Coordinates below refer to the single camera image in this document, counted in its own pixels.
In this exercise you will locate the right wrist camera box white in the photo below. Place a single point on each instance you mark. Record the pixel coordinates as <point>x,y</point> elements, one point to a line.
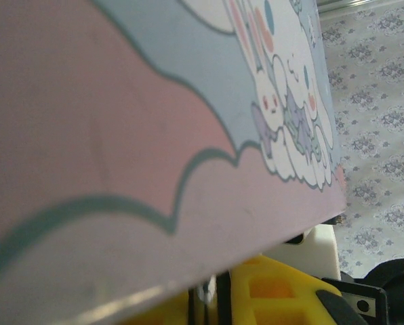
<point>317,250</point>

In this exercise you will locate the pastel cartoon tin box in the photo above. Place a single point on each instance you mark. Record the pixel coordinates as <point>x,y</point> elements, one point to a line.
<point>120,135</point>

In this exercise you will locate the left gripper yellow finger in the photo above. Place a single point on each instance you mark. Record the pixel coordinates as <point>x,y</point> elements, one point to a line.
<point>290,271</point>

